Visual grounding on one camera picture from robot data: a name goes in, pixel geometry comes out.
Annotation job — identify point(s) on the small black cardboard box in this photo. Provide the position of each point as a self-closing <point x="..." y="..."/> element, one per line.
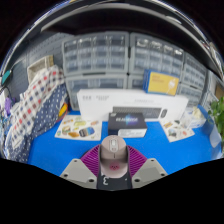
<point x="126" y="125"/>

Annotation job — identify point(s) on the sticker sheet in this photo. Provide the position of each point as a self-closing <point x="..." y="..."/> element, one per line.
<point x="176" y="131"/>
<point x="78" y="128"/>

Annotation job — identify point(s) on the white plant pot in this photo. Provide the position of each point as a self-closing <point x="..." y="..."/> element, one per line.
<point x="216" y="138"/>

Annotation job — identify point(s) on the white keyboard packaging box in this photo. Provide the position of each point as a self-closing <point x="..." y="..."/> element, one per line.
<point x="96" y="101"/>

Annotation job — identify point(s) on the woven wicker basket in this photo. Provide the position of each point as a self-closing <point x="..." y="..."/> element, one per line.
<point x="40" y="66"/>

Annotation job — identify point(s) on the red blue checkered cloth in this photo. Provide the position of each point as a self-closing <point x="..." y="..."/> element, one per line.
<point x="36" y="96"/>

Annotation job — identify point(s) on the yellow and blue box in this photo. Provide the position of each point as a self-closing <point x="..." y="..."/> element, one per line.
<point x="161" y="83"/>

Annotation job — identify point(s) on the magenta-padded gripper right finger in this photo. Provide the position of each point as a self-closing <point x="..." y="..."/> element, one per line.
<point x="150" y="171"/>

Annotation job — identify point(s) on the navy polka dot cloth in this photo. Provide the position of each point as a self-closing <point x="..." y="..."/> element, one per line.
<point x="40" y="130"/>

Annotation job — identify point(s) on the green leafy potted plant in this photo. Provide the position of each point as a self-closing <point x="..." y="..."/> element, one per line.
<point x="218" y="111"/>

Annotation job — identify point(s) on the pink beige computer mouse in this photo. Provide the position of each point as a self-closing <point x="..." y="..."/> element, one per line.
<point x="114" y="153"/>

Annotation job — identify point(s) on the cream disposable glove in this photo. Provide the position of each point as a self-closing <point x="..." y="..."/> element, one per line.
<point x="196" y="112"/>

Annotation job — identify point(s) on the dark wall shelf unit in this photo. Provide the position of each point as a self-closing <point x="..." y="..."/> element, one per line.
<point x="133" y="20"/>

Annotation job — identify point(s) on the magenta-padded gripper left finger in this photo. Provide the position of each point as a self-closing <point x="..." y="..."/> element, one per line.
<point x="78" y="173"/>

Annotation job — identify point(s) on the white blue glove box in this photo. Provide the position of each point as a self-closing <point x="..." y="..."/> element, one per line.
<point x="195" y="121"/>

